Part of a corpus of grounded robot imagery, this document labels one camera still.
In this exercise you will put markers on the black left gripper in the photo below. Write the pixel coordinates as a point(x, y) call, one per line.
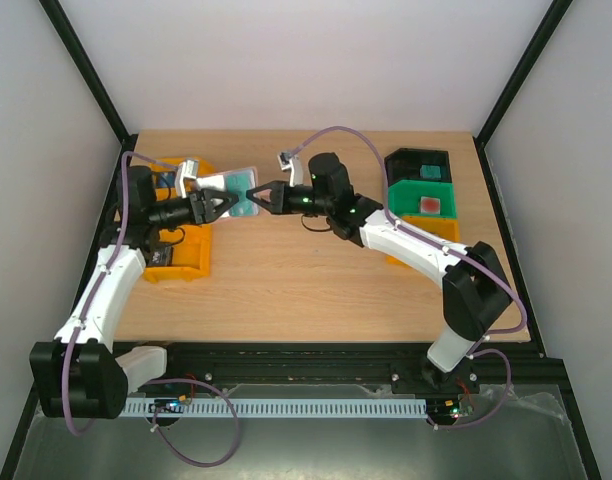
point(201, 213)

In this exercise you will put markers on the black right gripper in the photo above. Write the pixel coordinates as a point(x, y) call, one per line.
point(279, 198)

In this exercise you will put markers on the teal credit card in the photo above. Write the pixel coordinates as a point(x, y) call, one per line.
point(240, 181)

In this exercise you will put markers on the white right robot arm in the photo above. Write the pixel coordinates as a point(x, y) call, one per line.
point(475, 290)

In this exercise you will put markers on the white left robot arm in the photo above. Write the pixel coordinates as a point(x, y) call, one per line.
point(76, 374)

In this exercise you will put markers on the black card stack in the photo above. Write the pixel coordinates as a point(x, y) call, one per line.
point(161, 257)

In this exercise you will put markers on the teal card stack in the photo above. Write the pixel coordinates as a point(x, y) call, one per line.
point(430, 172)

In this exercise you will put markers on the red dot card stack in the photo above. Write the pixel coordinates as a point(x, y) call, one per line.
point(430, 205)

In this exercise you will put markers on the yellow triple storage bin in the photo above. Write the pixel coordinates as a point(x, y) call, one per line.
point(192, 249)

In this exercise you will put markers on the green storage bin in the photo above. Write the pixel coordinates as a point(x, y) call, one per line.
point(405, 198)

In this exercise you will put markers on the black storage bin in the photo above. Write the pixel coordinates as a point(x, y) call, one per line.
point(405, 163)

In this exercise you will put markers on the yellow single storage bin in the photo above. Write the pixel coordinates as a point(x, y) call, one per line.
point(445, 228)

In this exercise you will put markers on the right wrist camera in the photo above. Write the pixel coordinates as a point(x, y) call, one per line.
point(289, 162)

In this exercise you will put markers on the white slotted cable duct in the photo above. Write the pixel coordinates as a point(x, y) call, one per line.
point(279, 408)

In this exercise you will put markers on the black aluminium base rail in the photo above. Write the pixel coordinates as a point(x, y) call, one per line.
point(402, 366)

